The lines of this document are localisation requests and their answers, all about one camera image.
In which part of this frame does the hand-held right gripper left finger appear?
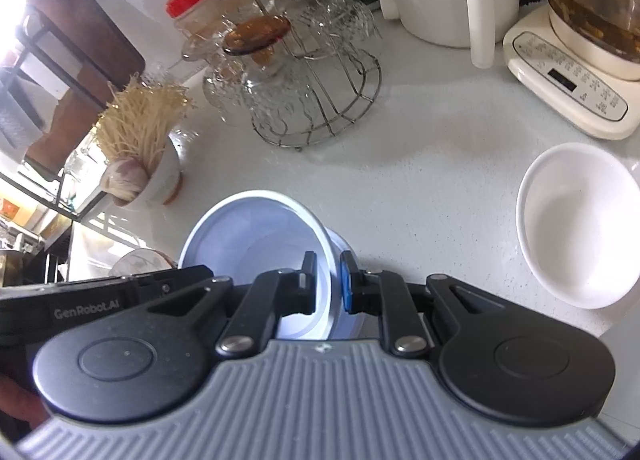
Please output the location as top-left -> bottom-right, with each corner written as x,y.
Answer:
147,251 -> 318,356

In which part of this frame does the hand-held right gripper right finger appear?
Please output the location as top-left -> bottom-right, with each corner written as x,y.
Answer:
339,250 -> 506,356

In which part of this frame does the person's left hand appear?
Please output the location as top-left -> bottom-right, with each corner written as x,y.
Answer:
0,377 -> 50,441

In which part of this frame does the large floral ceramic bowl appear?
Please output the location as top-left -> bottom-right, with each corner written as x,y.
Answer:
106,247 -> 177,277

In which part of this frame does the purple-skinned garlic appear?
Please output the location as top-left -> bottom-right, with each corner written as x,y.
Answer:
99,159 -> 151,206

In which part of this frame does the clear drinking glass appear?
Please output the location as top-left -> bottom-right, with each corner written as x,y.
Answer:
61,130 -> 110,193

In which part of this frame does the small white ceramic bowl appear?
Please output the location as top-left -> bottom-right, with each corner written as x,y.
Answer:
111,132 -> 184,209

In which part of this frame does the bundle of dry noodles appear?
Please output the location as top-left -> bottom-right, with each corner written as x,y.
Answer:
94,72 -> 197,172

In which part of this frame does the white plastic bowl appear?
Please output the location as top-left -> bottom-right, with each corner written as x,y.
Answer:
515,142 -> 640,311

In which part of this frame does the amber base glass cup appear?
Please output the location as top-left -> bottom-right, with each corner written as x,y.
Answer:
221,14 -> 292,82

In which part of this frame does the red lid plastic jar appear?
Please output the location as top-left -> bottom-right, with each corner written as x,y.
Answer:
166,0 -> 237,42

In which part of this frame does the cream electric glass kettle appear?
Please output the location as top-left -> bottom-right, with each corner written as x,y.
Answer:
502,0 -> 640,142

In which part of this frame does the metal wire cup rack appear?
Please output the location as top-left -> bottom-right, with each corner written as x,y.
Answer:
249,35 -> 383,152

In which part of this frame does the black metal shelf frame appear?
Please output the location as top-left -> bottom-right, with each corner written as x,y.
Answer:
0,5 -> 113,223

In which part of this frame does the wire rack with glass cups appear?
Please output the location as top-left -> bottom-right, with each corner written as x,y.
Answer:
180,0 -> 383,142

